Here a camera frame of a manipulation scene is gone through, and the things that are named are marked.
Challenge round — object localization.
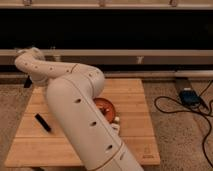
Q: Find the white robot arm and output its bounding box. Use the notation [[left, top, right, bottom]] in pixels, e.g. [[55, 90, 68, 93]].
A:
[[15, 47, 144, 171]]

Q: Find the black eraser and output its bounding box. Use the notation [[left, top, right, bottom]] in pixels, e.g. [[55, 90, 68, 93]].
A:
[[35, 114, 51, 132]]

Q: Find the orange bowl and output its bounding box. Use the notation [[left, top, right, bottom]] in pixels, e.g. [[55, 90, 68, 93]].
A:
[[94, 98, 116, 123]]

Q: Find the white bottle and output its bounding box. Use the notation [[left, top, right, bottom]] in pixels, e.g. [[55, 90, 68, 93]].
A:
[[111, 116, 120, 133]]

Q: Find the blue power adapter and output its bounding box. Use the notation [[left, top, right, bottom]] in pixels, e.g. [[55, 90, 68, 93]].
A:
[[179, 89, 200, 106]]

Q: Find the black cable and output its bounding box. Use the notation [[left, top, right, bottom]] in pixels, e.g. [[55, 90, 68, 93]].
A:
[[153, 79, 213, 169]]

